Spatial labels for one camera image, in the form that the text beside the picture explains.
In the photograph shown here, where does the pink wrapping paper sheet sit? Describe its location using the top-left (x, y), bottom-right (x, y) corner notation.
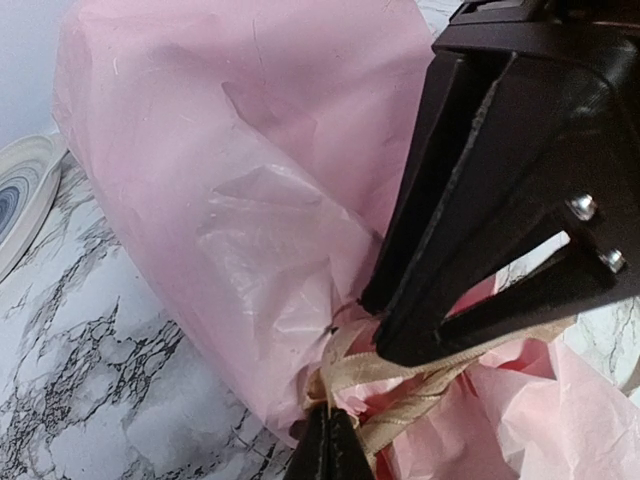
top-left (53, 1), bottom-right (639, 479)

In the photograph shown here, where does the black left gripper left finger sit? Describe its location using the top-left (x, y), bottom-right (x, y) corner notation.
top-left (284, 405), bottom-right (330, 480)

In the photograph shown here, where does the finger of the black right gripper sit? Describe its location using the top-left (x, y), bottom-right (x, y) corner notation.
top-left (374, 54), bottom-right (639, 367)
top-left (360, 52), bottom-right (511, 315)

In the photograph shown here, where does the beige raffia ribbon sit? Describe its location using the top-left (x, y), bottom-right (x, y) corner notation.
top-left (299, 314), bottom-right (640, 471)

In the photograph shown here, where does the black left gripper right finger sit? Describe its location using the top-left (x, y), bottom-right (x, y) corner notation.
top-left (328, 409), bottom-right (375, 480)

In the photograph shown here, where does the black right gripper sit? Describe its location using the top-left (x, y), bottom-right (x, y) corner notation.
top-left (430, 1), bottom-right (639, 100)

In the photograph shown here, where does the striped grey ceramic plate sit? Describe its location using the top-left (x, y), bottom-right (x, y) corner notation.
top-left (1, 134), bottom-right (69, 278)

